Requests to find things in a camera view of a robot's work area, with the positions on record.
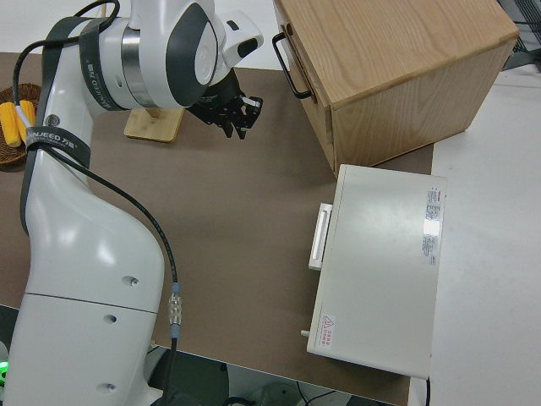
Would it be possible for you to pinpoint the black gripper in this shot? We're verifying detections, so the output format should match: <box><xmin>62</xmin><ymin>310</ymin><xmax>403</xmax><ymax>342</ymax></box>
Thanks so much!
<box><xmin>188</xmin><ymin>69</ymin><xmax>265</xmax><ymax>141</ymax></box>

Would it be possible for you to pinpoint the black metal drawer handle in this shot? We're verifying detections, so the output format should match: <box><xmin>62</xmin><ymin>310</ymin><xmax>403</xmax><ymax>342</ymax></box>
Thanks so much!
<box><xmin>271</xmin><ymin>32</ymin><xmax>312</xmax><ymax>99</ymax></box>

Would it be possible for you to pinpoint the light wooden drawer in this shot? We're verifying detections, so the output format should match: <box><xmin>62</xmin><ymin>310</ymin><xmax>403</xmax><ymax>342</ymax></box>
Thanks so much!
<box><xmin>273</xmin><ymin>19</ymin><xmax>335</xmax><ymax>115</ymax></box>

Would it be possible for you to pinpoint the wooden block stand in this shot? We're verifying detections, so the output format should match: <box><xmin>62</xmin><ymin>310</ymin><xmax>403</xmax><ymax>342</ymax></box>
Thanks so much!
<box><xmin>123</xmin><ymin>106</ymin><xmax>185</xmax><ymax>144</ymax></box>

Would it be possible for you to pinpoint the wooden cabinet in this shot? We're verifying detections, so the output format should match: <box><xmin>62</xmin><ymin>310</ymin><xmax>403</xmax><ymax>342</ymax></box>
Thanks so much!
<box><xmin>272</xmin><ymin>0</ymin><xmax>520</xmax><ymax>170</ymax></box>

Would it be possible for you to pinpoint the white toaster oven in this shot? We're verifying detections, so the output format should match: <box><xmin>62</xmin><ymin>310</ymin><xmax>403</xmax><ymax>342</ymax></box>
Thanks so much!
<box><xmin>300</xmin><ymin>163</ymin><xmax>448</xmax><ymax>380</ymax></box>

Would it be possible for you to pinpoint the yellow corn cob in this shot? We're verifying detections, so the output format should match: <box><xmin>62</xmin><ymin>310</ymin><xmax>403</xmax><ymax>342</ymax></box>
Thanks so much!
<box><xmin>0</xmin><ymin>101</ymin><xmax>22</xmax><ymax>148</ymax></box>
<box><xmin>19</xmin><ymin>100</ymin><xmax>36</xmax><ymax>128</ymax></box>

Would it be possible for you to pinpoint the brown wicker basket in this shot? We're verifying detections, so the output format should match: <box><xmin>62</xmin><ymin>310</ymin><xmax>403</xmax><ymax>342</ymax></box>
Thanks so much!
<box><xmin>0</xmin><ymin>83</ymin><xmax>43</xmax><ymax>167</ymax></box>

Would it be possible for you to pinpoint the black background equipment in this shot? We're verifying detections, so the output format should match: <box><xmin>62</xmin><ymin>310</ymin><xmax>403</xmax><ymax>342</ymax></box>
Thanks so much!
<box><xmin>500</xmin><ymin>0</ymin><xmax>541</xmax><ymax>72</ymax></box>

